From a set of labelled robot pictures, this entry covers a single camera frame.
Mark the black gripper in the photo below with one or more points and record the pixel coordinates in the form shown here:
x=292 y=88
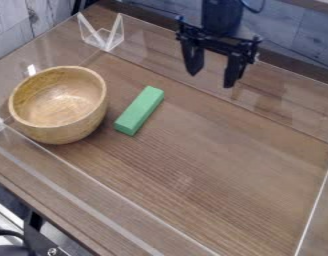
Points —
x=220 y=35

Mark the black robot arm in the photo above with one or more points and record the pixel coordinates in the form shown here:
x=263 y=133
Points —
x=227 y=7

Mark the wooden bowl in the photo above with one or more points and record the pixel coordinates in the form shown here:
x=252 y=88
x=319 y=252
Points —
x=58 y=105

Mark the green rectangular block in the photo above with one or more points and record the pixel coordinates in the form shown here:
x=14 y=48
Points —
x=138 y=110

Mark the clear acrylic corner bracket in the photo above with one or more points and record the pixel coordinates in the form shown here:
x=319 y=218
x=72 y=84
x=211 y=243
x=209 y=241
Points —
x=102 y=39

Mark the clear acrylic front wall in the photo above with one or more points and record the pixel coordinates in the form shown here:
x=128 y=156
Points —
x=106 y=222

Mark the black metal table frame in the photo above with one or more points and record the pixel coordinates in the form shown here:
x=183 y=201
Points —
x=41 y=245

